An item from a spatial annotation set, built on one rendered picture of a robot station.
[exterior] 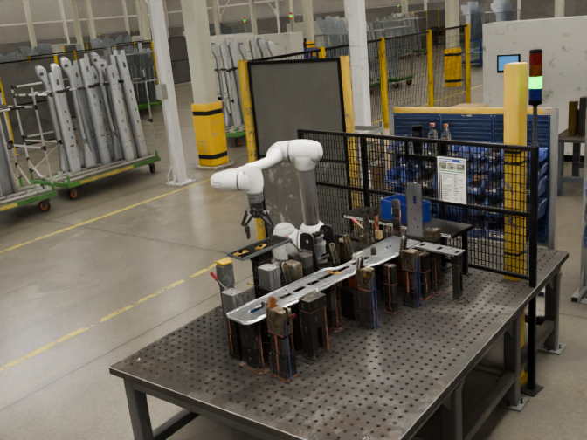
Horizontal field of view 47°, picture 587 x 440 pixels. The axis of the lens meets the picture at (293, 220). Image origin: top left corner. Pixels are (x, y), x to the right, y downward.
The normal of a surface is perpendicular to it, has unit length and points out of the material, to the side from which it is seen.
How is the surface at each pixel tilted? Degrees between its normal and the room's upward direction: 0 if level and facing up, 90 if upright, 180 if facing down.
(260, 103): 90
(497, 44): 90
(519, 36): 90
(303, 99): 90
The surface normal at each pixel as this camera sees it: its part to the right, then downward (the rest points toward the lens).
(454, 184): -0.71, 0.26
